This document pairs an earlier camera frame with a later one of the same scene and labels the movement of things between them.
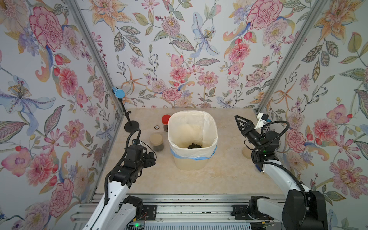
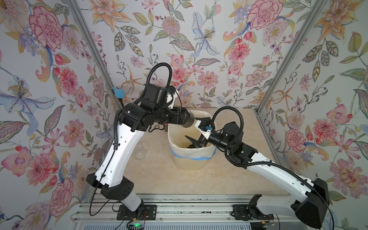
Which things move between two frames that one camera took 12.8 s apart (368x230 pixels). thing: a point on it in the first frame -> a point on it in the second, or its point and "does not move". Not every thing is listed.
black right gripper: x=246 y=131 -> x=205 y=142
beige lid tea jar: x=156 y=140 -> x=190 y=120
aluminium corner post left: x=98 y=55 does not move
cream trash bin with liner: x=192 y=139 does not move
